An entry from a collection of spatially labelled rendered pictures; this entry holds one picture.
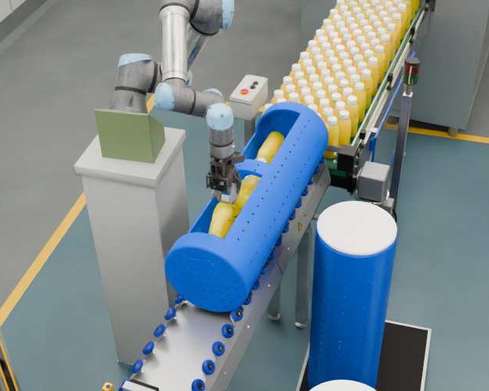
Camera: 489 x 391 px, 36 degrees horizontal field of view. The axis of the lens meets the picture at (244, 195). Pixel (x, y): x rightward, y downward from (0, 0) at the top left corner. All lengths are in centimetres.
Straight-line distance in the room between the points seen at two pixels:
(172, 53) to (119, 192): 71
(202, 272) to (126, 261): 76
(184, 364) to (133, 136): 84
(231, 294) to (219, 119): 56
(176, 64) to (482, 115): 328
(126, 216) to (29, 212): 167
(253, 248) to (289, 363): 126
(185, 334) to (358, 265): 63
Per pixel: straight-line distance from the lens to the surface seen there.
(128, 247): 300
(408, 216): 433
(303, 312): 359
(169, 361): 239
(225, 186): 229
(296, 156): 270
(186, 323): 249
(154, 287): 311
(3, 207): 458
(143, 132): 269
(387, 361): 341
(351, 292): 269
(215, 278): 235
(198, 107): 225
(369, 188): 320
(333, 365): 301
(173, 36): 236
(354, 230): 264
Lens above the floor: 280
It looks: 39 degrees down
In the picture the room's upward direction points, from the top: 2 degrees counter-clockwise
